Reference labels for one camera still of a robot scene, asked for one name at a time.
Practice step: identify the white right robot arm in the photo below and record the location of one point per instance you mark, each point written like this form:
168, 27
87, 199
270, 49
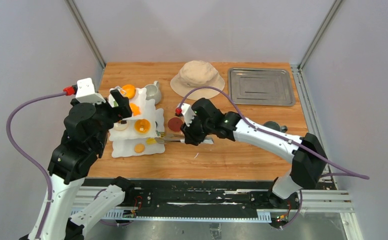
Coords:
306, 169

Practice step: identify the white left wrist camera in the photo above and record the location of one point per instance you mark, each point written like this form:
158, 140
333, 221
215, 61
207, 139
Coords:
85, 92

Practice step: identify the orange star cookie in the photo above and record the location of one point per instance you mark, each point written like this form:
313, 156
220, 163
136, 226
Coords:
136, 110

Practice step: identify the yellow cake slice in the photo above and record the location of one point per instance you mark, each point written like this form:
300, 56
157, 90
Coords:
151, 141

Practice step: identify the white tiered dessert stand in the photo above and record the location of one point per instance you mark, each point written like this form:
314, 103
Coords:
123, 142

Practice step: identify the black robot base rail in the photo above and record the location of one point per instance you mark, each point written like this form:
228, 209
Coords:
224, 201

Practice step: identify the orange frosted donut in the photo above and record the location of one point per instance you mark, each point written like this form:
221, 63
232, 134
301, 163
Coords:
142, 126

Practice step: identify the orange macaron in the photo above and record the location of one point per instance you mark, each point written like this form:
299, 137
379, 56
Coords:
129, 91

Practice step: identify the metal food tongs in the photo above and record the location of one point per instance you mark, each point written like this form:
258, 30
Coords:
164, 137

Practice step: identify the white chocolate donut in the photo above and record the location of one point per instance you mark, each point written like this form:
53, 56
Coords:
121, 125

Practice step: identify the dark red round coaster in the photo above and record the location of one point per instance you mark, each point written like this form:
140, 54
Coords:
174, 124

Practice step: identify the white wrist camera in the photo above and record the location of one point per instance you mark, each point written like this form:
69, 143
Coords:
85, 92
185, 110

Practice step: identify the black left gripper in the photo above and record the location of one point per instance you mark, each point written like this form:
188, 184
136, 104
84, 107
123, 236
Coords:
123, 105

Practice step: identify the small orange round biscuit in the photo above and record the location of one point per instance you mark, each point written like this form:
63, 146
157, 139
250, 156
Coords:
139, 148

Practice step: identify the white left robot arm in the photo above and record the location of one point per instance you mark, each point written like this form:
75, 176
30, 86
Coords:
83, 142

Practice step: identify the metal serving tray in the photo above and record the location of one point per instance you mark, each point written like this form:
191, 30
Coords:
260, 86

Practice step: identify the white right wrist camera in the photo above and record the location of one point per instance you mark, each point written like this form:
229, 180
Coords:
185, 110

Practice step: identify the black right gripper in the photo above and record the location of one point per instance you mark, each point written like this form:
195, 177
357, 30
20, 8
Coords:
190, 138

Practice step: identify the beige bucket hat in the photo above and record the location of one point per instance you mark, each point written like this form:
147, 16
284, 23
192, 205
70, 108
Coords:
197, 74

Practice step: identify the grey ceramic mug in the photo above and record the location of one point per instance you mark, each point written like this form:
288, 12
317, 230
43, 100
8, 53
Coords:
275, 126

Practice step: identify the white ceramic mug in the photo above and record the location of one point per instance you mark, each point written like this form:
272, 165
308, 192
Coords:
153, 92

